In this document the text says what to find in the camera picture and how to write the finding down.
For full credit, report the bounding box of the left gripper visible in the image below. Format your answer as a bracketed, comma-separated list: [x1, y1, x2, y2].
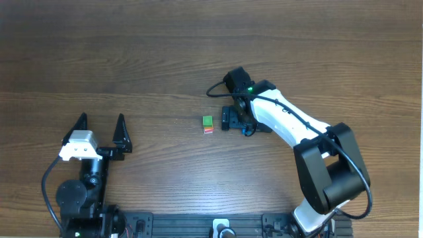
[61, 112, 134, 162]

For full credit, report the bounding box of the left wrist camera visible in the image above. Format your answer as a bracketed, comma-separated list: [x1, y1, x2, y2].
[58, 130, 103, 162]

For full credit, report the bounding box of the mounting rail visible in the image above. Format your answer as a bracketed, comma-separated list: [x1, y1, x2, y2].
[122, 211, 354, 238]

